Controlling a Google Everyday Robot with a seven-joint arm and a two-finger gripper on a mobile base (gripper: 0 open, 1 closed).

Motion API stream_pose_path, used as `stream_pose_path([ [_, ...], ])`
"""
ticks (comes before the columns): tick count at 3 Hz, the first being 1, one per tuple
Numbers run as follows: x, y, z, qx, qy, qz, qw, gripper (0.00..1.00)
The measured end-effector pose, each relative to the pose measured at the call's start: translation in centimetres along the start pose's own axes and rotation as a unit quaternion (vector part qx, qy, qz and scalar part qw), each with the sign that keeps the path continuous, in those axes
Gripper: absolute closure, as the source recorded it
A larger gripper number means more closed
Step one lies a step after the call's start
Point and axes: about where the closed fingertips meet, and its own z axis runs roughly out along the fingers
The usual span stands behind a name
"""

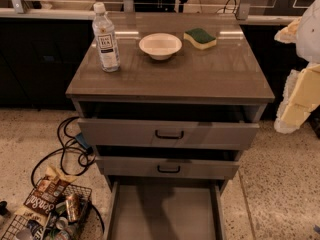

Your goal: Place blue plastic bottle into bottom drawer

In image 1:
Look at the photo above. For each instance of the grey drawer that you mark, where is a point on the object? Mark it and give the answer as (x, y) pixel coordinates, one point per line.
(168, 134)
(164, 209)
(165, 167)

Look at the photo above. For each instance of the silver tin can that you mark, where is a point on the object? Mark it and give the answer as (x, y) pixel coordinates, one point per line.
(61, 223)

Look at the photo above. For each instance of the grey drawer cabinet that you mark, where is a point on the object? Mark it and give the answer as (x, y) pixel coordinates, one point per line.
(223, 83)

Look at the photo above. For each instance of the green yellow sponge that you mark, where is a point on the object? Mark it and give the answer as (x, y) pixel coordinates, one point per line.
(199, 38)

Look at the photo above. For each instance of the clear plastic water bottle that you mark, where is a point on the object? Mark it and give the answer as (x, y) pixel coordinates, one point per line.
(106, 42)

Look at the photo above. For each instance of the dark object at left edge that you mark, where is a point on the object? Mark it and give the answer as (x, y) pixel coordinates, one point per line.
(3, 208)

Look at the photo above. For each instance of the blue power plug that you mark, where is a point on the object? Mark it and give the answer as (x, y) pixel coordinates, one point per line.
(82, 142)

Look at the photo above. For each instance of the bottom grey drawer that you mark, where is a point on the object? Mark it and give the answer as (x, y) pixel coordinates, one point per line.
(164, 209)

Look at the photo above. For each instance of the brown snack bag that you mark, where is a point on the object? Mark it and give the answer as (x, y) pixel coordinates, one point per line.
(44, 197)

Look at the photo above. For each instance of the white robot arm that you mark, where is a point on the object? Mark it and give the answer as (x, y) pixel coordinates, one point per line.
(308, 35)

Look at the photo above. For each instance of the white ceramic bowl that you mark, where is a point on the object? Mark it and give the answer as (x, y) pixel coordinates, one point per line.
(160, 46)

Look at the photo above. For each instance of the top grey drawer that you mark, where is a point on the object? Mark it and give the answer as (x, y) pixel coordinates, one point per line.
(168, 134)

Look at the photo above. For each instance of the middle grey drawer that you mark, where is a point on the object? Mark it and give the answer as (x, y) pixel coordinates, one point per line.
(165, 167)

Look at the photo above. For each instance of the black wire basket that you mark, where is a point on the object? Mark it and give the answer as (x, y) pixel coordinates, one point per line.
(35, 231)

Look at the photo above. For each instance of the copper drink can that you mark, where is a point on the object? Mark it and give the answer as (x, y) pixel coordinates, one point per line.
(73, 207)

